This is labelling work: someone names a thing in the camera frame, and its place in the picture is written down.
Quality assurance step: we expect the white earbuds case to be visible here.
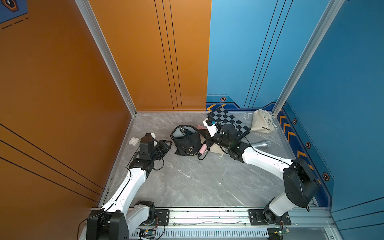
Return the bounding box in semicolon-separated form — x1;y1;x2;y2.
129;137;140;146

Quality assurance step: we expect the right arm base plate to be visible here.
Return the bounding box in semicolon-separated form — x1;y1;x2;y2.
248;209;292;226

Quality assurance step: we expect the green circuit board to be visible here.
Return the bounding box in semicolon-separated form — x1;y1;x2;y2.
139;229;157;240
274;229;290;239

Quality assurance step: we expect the pink hair dryer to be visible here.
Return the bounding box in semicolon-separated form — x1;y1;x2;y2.
198;125;210;160

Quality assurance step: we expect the dark green hair dryer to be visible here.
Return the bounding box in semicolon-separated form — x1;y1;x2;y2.
173;126;196;139

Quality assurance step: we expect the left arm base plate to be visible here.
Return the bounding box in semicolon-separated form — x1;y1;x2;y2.
140;208;170;227

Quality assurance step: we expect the green circuit board left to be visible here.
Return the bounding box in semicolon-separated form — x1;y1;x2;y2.
139;229;157;240

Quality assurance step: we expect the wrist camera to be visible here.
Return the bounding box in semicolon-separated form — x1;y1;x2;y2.
143;133;156;142
203;118;218;138

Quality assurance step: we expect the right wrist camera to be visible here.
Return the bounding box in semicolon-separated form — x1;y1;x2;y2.
203;118;218;138

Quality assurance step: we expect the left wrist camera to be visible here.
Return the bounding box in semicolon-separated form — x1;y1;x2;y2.
143;133;156;142

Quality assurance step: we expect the aluminium front rail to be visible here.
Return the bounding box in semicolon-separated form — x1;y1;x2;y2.
129;208;338;240

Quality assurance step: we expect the silver cylinder flashlight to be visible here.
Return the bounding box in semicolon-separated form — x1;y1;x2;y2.
251;141;271;149

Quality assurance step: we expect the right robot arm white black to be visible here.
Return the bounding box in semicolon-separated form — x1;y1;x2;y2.
201;124;320;225

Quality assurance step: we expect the black cloth bag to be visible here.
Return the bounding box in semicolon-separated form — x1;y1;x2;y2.
170;125;202;156

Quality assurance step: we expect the green circuit board right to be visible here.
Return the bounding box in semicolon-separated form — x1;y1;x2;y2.
274;229;290;239

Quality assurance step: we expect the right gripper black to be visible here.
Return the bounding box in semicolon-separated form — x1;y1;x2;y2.
199;128;232;151

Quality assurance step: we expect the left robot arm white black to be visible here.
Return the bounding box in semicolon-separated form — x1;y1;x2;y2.
77;133;173;240

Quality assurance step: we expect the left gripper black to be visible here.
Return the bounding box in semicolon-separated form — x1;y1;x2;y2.
149;139;172;163

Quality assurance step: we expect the beige drawstring bag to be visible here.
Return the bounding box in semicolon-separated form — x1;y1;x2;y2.
250;110;278;134
209;144;228;161

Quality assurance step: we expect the black white chessboard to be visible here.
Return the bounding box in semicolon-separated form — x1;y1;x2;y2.
207;107;251;139

